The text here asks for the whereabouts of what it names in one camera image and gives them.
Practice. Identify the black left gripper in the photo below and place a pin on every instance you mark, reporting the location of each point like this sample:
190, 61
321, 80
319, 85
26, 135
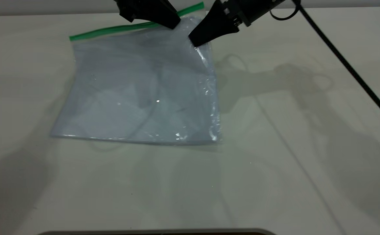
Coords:
131, 9

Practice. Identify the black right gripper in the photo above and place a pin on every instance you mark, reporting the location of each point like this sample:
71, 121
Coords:
248, 11

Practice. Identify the clear plastic green-zip bag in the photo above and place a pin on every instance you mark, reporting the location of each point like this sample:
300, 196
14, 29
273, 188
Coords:
137, 85

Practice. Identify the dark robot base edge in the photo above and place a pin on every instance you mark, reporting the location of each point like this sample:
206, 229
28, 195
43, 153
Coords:
157, 232

